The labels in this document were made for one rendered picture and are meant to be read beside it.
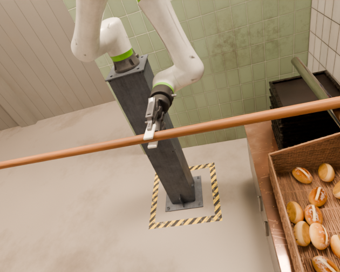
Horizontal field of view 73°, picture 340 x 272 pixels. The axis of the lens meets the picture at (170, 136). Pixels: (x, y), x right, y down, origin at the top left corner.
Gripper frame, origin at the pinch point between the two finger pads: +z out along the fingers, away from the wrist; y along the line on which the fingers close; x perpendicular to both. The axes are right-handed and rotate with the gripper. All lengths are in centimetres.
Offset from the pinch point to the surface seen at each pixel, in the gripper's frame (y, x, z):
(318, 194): 54, -56, -9
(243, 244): 118, -19, -17
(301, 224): 53, -45, 5
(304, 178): 55, -53, -19
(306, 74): 1, -52, -20
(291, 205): 54, -44, -5
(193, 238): 118, 15, -22
